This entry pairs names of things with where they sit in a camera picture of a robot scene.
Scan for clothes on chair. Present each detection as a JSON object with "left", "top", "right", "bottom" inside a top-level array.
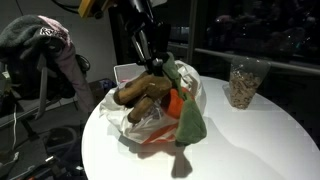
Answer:
[{"left": 0, "top": 15, "right": 94, "bottom": 113}]

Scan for brown plush toy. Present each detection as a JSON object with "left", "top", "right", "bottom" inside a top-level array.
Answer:
[{"left": 113, "top": 72, "right": 172, "bottom": 124}]

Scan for clear bag of snacks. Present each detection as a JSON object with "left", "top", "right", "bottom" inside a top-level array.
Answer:
[{"left": 229, "top": 57, "right": 271, "bottom": 109}]

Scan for white orange plastic bag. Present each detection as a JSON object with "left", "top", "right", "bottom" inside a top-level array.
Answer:
[{"left": 98, "top": 59, "right": 208, "bottom": 145}]

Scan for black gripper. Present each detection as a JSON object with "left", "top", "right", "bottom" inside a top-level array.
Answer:
[{"left": 117, "top": 0, "right": 171, "bottom": 75}]

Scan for window frame post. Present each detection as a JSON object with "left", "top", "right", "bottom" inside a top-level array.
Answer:
[{"left": 186, "top": 0, "right": 198, "bottom": 64}]

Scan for white plastic basket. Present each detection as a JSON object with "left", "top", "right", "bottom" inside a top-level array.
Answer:
[{"left": 113, "top": 63, "right": 145, "bottom": 88}]

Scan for window handrail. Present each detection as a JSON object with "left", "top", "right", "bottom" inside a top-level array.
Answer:
[{"left": 169, "top": 43, "right": 320, "bottom": 75}]

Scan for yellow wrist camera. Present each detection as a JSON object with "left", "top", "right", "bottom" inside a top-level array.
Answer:
[{"left": 78, "top": 0, "right": 112, "bottom": 19}]

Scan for green orange plush carrot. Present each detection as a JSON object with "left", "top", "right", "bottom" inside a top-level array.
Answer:
[{"left": 163, "top": 52, "right": 207, "bottom": 146}]

